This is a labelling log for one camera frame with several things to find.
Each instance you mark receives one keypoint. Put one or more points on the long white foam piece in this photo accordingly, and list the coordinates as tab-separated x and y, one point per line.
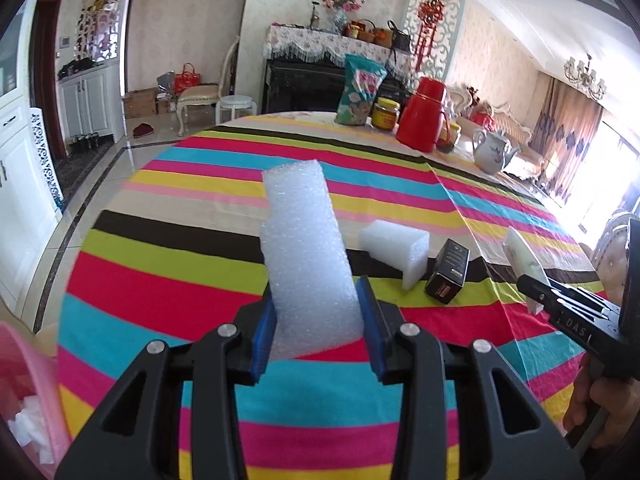
305	240

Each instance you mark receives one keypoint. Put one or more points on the black handbag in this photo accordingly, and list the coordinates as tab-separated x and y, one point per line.
400	37

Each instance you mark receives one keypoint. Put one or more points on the row of dark shoes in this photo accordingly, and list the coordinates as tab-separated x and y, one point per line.
84	140

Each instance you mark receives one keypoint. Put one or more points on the yellow jar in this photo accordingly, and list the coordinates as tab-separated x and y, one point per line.
385	116

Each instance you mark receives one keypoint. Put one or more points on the woven basket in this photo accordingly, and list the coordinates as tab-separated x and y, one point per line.
361	31
383	36

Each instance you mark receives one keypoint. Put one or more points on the ornate cream sofa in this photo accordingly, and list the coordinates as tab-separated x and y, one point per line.
510	125

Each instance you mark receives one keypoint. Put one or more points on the patterned brown curtains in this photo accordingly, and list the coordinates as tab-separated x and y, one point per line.
565	135

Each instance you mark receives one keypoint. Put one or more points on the red slippers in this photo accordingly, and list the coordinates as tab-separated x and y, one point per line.
143	130

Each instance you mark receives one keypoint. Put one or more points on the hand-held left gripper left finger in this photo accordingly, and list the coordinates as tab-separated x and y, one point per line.
262	340

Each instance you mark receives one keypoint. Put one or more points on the black piano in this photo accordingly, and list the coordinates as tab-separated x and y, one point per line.
300	85

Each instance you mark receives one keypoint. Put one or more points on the cream dining chair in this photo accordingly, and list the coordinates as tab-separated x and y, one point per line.
200	94

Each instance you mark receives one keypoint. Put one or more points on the tall white cabinet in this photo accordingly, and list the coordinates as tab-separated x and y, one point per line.
15	185

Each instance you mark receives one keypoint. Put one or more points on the white round stool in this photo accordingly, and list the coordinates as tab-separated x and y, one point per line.
235	101

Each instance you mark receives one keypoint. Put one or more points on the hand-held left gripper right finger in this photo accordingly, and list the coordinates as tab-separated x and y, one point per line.
372	330

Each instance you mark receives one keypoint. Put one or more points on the person's right hand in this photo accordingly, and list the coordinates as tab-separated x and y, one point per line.
612	400

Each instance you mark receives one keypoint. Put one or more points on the chandelier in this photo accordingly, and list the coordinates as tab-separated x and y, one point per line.
585	77

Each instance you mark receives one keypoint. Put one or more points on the teal snack bag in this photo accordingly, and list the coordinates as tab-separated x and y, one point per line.
357	92

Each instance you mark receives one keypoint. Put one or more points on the flower bouquet in vase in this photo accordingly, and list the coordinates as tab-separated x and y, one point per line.
342	0

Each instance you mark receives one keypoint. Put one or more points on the white lattice panel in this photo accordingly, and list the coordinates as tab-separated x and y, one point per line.
45	160

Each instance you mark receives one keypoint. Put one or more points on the red hanging knot ornament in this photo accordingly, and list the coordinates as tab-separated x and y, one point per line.
430	10

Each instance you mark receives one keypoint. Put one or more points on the small black box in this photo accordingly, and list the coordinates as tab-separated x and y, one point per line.
447	267

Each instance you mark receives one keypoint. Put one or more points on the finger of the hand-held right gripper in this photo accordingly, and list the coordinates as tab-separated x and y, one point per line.
540	292

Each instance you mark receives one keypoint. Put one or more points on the cardboard box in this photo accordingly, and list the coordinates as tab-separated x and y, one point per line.
140	103

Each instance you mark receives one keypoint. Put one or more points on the red thermos jug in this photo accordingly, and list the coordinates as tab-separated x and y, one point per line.
420	120

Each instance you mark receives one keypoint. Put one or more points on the white packaging piece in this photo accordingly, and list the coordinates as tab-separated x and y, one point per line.
522	260

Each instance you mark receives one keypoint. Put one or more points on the dark glass jar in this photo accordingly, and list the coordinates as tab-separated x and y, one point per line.
450	140

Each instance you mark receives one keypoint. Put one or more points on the white shoe cabinet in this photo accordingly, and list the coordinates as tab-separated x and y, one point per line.
90	105

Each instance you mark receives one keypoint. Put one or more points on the red gift bag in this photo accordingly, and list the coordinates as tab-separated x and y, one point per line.
187	80

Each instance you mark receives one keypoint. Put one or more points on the pink trash bin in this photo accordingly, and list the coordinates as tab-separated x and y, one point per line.
45	375

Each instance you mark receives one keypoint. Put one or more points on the white teapot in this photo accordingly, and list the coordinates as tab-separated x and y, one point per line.
492	152

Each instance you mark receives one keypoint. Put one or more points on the tufted leather chair white frame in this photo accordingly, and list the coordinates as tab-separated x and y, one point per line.
612	245

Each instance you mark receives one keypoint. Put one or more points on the floral lace cloth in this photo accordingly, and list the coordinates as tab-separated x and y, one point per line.
300	40

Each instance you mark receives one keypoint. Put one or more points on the small white foam block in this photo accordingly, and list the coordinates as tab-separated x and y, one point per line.
395	247

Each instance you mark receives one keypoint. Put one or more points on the grey bag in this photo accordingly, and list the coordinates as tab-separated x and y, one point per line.
166	83

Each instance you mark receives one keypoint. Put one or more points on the striped tablecloth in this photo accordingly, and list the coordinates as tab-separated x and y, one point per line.
200	240

